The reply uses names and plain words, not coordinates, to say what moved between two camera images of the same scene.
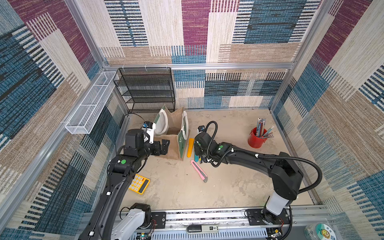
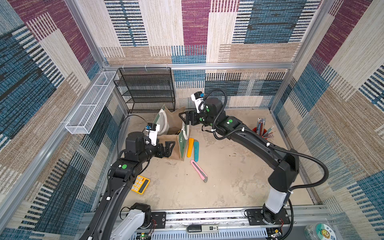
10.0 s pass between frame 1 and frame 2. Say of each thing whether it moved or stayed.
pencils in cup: stayed
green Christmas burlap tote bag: stayed
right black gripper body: moved
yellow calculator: stayed
